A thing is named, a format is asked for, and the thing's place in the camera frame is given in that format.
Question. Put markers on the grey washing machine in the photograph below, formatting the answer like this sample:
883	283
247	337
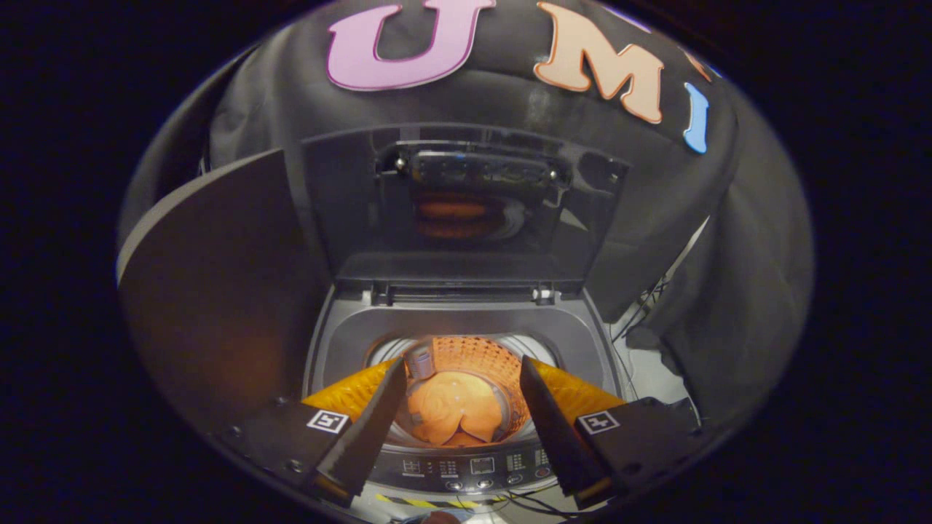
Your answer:
451	324

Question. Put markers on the yellow black floor tape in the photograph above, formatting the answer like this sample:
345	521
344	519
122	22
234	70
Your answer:
429	502

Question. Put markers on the orange button shirt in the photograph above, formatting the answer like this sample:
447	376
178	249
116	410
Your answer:
455	407

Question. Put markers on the beige cabinet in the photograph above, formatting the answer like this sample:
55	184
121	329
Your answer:
218	291

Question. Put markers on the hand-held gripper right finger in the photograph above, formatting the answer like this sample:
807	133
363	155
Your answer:
553	429

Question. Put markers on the black backdrop cloth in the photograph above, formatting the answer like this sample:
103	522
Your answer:
728	276

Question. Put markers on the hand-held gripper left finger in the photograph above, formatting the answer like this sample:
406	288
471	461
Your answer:
371	429

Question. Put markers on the thin white stand pole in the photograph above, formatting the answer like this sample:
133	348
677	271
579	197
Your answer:
684	251

